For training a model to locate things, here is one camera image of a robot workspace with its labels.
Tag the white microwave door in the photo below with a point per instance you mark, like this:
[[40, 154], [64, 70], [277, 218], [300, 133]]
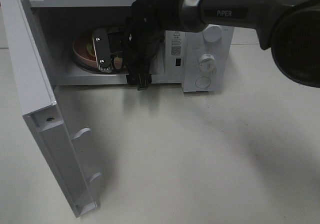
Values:
[[61, 148]]

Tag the pink round plate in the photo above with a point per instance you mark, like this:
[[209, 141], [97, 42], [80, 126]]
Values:
[[84, 52]]

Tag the white microwave oven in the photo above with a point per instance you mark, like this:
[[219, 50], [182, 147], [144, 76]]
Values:
[[51, 45]]

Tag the round door release button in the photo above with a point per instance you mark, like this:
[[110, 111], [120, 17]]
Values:
[[203, 82]]

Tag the upper white power knob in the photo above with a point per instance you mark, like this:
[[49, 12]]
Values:
[[212, 33]]

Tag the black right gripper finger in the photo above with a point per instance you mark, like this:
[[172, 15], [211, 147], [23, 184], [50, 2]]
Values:
[[141, 81]]

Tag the sandwich with lettuce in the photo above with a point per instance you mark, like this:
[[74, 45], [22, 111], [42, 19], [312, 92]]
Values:
[[110, 30]]

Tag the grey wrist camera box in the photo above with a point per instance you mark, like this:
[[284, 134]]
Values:
[[102, 50]]

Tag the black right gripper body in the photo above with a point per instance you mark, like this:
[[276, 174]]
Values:
[[141, 41]]

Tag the white timer knob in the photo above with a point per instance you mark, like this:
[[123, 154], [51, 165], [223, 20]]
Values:
[[207, 63]]

